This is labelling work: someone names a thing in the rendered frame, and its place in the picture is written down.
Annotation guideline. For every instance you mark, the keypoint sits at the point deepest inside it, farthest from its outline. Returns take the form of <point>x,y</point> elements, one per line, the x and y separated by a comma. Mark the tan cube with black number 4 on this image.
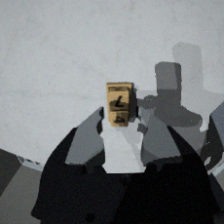
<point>119,118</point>

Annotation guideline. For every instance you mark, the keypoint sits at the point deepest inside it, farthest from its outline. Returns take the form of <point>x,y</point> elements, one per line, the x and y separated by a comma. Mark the tan wooden tray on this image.
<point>118,84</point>

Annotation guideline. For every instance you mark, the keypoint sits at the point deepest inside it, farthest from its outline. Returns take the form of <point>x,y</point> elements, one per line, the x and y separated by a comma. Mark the tan wooden cube with black digits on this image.
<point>119,98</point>

